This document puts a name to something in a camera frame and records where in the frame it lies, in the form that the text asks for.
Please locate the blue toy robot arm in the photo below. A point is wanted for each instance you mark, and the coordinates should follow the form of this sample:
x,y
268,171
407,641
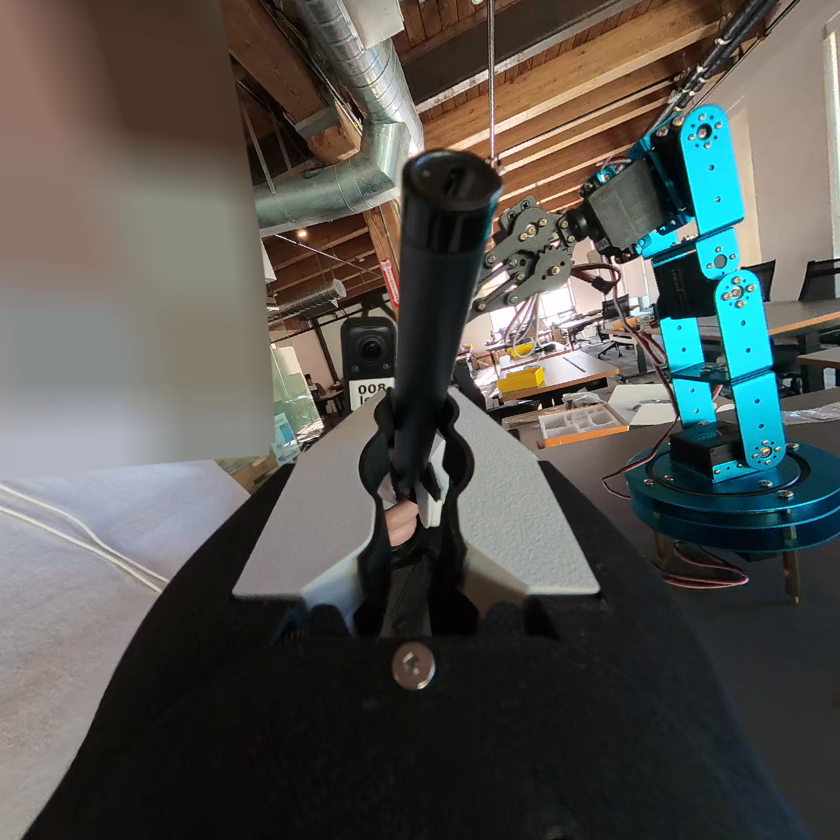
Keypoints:
x,y
715,197

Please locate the black mesh chair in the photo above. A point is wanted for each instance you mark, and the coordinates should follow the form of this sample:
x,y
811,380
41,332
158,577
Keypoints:
x,y
820,279
760,281

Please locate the person's white shirt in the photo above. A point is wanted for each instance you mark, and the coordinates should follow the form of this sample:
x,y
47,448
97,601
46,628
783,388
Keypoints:
x,y
79,590

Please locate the orange box with white tray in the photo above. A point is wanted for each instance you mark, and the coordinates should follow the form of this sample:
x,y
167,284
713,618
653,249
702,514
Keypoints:
x,y
577,423

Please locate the wooden edged office table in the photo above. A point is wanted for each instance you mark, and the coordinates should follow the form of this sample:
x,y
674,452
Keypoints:
x,y
577,367

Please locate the ceiling pipe bundle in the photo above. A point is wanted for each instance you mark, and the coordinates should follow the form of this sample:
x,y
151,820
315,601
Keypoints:
x,y
722,39

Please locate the bright gridded window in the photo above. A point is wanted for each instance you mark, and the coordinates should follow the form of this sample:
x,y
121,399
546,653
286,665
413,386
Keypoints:
x,y
525,321

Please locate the yellow box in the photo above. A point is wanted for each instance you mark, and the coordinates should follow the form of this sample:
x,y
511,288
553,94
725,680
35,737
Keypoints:
x,y
522,377

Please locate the person's left hand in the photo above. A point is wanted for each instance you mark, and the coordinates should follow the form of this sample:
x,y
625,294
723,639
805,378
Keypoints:
x,y
401,523

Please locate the hanging metal conduit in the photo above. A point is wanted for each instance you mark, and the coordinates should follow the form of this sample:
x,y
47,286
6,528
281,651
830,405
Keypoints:
x,y
494,79

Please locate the red white wall sign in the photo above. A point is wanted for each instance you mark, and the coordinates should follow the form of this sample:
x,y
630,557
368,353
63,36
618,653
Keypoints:
x,y
390,279

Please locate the white cardboard lid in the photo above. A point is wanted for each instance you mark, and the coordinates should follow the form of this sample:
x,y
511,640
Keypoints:
x,y
640,403

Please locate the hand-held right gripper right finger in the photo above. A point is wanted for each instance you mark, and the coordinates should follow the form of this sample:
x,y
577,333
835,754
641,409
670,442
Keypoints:
x,y
525,518

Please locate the black screwdriver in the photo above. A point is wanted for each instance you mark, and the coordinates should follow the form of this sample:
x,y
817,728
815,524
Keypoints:
x,y
433,295

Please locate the long dark office table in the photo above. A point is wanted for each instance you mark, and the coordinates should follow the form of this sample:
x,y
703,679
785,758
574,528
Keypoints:
x,y
800,315

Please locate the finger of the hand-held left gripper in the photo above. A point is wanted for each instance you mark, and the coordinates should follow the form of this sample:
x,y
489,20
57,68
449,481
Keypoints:
x,y
433,499

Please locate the silver ventilation duct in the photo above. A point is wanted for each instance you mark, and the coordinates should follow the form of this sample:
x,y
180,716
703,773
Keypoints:
x,y
354,177

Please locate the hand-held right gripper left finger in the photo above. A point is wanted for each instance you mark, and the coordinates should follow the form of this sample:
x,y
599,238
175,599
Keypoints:
x,y
308,518

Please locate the dark desk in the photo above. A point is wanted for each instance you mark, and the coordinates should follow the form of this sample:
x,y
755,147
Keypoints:
x,y
722,656

